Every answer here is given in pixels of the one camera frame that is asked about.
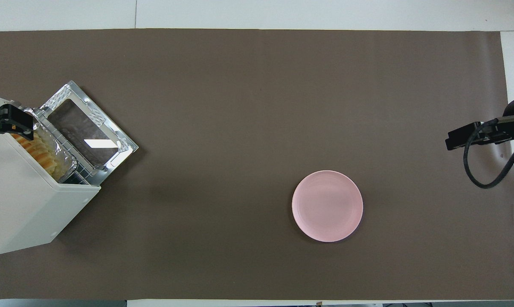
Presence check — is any pink round plate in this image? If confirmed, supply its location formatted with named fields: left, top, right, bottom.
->
left=292, top=170, right=364, bottom=243

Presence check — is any yellow ridged bread loaf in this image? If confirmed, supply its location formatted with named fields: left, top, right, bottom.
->
left=14, top=133, right=55, bottom=172

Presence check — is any brown table mat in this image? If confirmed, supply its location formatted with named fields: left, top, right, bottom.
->
left=0, top=29, right=514, bottom=300

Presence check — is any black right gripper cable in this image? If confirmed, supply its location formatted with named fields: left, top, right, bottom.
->
left=463, top=114, right=514, bottom=189

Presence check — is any cream toaster oven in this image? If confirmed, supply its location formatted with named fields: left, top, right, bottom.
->
left=0, top=80, right=139, bottom=255

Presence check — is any metal oven rack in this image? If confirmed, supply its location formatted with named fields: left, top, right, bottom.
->
left=48, top=122, right=100, bottom=185

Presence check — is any glass oven door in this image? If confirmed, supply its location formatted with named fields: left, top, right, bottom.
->
left=39, top=80, right=139, bottom=186

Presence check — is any aluminium foil tray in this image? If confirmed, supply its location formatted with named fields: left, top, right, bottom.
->
left=24, top=107, right=79, bottom=182

